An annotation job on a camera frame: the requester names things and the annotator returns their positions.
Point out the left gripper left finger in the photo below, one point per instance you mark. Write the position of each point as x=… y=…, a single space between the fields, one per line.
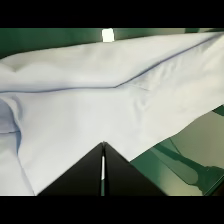
x=83 y=176

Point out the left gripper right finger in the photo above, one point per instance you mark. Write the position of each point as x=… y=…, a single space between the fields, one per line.
x=126 y=178

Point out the white shirt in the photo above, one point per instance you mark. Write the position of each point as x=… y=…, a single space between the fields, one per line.
x=100 y=100

